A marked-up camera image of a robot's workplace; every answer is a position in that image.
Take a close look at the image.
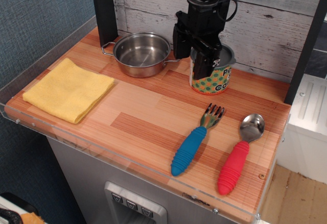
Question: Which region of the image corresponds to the grey toy fridge cabinet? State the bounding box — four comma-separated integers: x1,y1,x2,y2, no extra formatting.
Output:
48,138,233,223

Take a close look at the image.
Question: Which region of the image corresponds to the black left vertical post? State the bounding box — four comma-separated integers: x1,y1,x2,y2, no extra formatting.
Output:
93,0,118,46

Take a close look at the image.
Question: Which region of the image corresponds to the black right vertical post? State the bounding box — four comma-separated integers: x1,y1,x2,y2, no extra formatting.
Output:
284,0,326,105

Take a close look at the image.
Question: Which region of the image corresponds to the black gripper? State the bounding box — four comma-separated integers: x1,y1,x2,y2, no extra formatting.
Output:
173,0,231,79

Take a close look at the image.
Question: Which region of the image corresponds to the red handled spoon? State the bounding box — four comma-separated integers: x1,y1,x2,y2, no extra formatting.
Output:
217,114,265,195

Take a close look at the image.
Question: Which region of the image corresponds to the peas and carrots toy can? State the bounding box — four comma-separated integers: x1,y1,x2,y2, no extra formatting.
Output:
189,44,236,95

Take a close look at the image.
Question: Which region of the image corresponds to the blue handled fork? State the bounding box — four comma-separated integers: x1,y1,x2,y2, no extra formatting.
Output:
171,103,225,177

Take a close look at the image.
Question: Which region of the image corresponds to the black vertical post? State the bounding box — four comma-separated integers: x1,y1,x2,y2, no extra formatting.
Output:
93,0,118,46
284,0,326,105

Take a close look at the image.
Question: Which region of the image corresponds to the clear acrylic counter guard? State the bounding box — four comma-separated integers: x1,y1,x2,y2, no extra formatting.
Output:
5,29,290,223

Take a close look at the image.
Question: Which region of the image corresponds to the silver dispenser button panel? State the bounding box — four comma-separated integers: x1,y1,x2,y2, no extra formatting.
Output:
104,181,168,223

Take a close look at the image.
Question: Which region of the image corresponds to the folded yellow cloth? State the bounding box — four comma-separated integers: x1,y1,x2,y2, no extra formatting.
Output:
22,58,114,124

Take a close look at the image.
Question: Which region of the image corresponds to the small stainless steel pot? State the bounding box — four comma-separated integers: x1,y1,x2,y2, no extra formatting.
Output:
101,32,180,78

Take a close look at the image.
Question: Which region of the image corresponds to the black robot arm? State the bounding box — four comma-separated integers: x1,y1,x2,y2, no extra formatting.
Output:
173,0,238,80

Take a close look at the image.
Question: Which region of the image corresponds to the orange yellow object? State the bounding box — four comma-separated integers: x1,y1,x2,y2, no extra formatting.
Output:
20,212,45,224

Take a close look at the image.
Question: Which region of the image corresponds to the white toy sink unit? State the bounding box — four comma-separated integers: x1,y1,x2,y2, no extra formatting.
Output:
276,74,326,183

